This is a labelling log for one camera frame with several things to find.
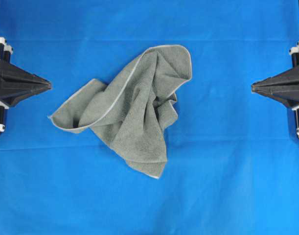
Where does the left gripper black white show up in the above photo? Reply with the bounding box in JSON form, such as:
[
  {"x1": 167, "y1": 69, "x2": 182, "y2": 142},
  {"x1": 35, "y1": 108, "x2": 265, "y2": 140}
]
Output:
[{"x1": 0, "y1": 37, "x2": 51, "y2": 135}]

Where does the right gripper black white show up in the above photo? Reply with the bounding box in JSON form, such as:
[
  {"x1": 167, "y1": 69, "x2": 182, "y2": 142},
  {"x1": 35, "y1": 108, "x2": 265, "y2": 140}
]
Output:
[{"x1": 251, "y1": 41, "x2": 299, "y2": 139}]

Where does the grey microfibre towel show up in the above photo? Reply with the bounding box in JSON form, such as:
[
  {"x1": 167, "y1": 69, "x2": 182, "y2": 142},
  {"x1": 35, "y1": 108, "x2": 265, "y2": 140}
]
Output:
[{"x1": 49, "y1": 45, "x2": 192, "y2": 179}]

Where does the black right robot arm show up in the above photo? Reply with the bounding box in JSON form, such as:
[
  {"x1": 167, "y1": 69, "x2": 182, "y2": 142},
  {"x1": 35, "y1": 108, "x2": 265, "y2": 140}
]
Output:
[{"x1": 251, "y1": 41, "x2": 299, "y2": 140}]

